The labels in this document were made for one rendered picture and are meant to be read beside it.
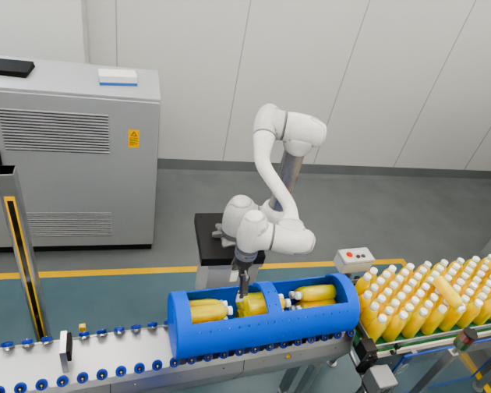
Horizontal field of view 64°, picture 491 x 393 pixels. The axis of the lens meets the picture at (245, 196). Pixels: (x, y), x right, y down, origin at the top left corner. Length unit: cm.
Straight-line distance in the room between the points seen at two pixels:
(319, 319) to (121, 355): 91
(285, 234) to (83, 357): 106
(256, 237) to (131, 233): 213
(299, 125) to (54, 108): 167
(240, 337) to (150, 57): 287
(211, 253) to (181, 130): 235
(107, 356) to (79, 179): 152
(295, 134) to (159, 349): 115
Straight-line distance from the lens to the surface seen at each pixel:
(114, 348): 198
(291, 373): 277
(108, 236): 347
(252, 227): 140
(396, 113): 507
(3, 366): 203
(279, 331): 185
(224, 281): 236
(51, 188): 319
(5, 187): 166
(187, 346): 175
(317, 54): 429
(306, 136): 176
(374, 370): 228
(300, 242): 145
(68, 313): 327
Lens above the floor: 263
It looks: 37 degrees down
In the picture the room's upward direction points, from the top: 13 degrees clockwise
